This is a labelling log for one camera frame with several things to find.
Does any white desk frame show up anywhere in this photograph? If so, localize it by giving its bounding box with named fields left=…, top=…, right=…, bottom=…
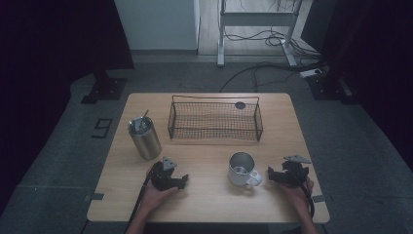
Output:
left=216, top=0, right=305, bottom=68

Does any person's right hand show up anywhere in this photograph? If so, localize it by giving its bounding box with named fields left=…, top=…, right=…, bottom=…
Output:
left=280, top=176, right=316, bottom=214

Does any person's left hand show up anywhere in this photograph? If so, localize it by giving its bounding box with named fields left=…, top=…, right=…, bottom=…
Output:
left=140, top=165, right=180, bottom=214

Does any black stand base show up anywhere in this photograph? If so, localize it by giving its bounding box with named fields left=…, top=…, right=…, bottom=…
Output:
left=80, top=69, right=129, bottom=105
left=306, top=71, right=358, bottom=105

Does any long black floor cable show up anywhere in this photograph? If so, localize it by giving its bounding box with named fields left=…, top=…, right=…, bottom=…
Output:
left=219, top=60, right=327, bottom=94

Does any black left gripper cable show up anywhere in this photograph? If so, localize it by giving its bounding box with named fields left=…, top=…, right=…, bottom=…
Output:
left=124, top=167, right=155, bottom=234

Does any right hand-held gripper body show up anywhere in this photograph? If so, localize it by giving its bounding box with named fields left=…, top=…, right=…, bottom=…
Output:
left=280, top=154, right=313, bottom=188

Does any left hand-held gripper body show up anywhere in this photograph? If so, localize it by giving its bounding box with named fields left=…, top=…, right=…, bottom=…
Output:
left=149, top=156, right=179, bottom=192

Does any white power strip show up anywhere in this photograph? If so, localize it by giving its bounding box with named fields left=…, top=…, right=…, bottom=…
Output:
left=298, top=67, right=326, bottom=79

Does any dark curtain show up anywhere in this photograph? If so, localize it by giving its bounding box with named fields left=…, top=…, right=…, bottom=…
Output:
left=300, top=0, right=413, bottom=170
left=0, top=0, right=136, bottom=215

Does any white partition panel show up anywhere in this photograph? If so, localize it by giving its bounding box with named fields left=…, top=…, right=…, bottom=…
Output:
left=113, top=0, right=202, bottom=52

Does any tangle of black cables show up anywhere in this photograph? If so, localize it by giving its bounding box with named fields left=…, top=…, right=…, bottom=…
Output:
left=224, top=26, right=322, bottom=63

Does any metal straw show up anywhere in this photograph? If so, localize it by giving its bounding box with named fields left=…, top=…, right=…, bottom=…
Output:
left=133, top=108, right=150, bottom=133

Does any black wire mesh basket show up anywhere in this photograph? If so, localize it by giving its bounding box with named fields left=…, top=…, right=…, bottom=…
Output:
left=167, top=95, right=264, bottom=143

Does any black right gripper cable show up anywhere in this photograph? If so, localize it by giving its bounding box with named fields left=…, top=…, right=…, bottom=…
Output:
left=293, top=172, right=316, bottom=218

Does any stainless steel tumbler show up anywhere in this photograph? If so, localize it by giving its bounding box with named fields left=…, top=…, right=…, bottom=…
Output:
left=127, top=115, right=163, bottom=161

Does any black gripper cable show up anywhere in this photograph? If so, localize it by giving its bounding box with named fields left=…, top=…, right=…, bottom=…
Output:
left=124, top=167, right=155, bottom=234
left=293, top=172, right=316, bottom=218

